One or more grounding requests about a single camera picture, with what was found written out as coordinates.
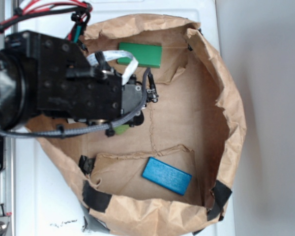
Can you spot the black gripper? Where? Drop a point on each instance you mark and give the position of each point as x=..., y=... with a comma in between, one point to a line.
x=56, y=80

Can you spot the green plush animal toy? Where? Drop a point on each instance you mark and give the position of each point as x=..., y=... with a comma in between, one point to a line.
x=119, y=130

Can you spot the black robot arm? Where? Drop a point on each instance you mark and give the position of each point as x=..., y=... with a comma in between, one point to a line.
x=10, y=99

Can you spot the green wooden block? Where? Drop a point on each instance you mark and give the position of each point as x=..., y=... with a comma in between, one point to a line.
x=146, y=55

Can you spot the brown paper bag tray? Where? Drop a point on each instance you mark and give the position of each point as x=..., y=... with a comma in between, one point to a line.
x=198, y=126

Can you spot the blue wooden block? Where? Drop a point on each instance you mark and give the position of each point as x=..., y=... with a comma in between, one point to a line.
x=166, y=176

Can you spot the aluminium frame rail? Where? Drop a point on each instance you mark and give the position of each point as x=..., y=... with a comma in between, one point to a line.
x=7, y=193

